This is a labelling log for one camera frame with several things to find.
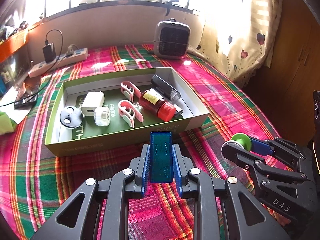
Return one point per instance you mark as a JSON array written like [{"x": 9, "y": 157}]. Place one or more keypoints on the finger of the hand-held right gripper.
[
  {"x": 261, "y": 147},
  {"x": 230, "y": 157}
]

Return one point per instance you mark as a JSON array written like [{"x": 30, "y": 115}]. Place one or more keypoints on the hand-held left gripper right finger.
[{"x": 178, "y": 177}]

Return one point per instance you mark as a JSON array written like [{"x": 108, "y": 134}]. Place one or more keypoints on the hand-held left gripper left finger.
[{"x": 144, "y": 175}]

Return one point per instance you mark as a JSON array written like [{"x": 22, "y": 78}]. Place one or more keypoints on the blue translucent usb device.
[{"x": 161, "y": 160}]

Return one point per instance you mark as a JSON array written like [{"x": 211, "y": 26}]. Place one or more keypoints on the green cardboard box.
[{"x": 100, "y": 146}]

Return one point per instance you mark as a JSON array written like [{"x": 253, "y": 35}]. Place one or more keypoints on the red capped brown bottle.
[{"x": 152, "y": 100}]

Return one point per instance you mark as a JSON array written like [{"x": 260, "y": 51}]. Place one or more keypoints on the white charger adapter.
[{"x": 91, "y": 102}]

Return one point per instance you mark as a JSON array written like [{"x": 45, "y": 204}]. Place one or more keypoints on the black round key fob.
[{"x": 71, "y": 118}]

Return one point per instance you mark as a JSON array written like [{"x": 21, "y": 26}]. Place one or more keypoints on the bike light with clear lens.
[{"x": 162, "y": 83}]

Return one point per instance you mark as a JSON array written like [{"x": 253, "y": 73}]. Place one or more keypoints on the pink green plaid blanket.
[{"x": 225, "y": 100}]

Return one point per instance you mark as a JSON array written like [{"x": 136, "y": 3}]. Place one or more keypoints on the dark wooden wardrobe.
[{"x": 295, "y": 55}]

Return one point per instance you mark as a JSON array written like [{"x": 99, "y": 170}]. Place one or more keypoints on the cream heart print curtain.
[{"x": 245, "y": 30}]

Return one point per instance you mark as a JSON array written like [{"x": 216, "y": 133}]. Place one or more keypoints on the black speaker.
[{"x": 172, "y": 40}]

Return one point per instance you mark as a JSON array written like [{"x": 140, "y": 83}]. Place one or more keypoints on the white power strip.
[{"x": 80, "y": 53}]

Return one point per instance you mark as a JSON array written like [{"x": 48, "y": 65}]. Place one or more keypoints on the black smartphone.
[{"x": 28, "y": 92}]

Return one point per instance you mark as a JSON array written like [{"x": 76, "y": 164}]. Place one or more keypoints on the white paper sheets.
[{"x": 15, "y": 115}]

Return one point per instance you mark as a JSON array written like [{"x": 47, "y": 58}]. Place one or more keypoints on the white plug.
[{"x": 71, "y": 50}]

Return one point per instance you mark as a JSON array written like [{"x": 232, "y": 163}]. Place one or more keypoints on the light green pouch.
[{"x": 6, "y": 123}]

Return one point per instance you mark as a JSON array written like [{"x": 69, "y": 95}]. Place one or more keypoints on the black charger plug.
[{"x": 48, "y": 53}]

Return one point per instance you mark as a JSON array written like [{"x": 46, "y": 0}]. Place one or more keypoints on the teal printed box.
[{"x": 2, "y": 86}]

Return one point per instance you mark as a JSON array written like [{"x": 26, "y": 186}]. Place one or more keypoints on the clear glass tank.
[{"x": 15, "y": 65}]

